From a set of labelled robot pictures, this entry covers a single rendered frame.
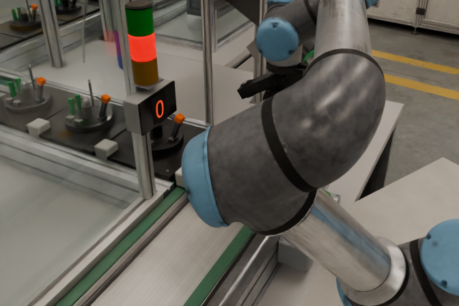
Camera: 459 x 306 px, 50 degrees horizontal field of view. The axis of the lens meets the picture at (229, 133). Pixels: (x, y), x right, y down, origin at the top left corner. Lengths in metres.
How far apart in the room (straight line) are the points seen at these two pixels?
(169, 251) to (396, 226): 0.55
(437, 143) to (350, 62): 2.84
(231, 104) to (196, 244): 0.77
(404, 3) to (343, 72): 4.67
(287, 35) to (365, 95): 0.36
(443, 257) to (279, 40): 0.43
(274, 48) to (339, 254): 0.37
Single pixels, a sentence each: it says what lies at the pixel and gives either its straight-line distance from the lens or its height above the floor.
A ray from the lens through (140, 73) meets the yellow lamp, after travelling 0.98.
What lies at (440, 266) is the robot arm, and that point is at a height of 1.12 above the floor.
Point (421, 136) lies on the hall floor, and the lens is 3.42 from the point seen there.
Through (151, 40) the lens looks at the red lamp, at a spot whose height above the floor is 1.35.
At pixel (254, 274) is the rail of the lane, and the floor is 0.96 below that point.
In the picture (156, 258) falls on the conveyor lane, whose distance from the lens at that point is 1.09.
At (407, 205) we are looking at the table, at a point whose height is 0.86.
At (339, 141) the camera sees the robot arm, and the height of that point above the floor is 1.41.
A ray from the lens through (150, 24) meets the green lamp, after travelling 0.95.
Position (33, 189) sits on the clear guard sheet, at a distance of 0.90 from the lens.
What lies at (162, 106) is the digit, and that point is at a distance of 1.02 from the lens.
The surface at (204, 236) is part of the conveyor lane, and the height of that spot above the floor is 0.92.
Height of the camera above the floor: 1.68
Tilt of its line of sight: 31 degrees down
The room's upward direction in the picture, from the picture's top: 1 degrees counter-clockwise
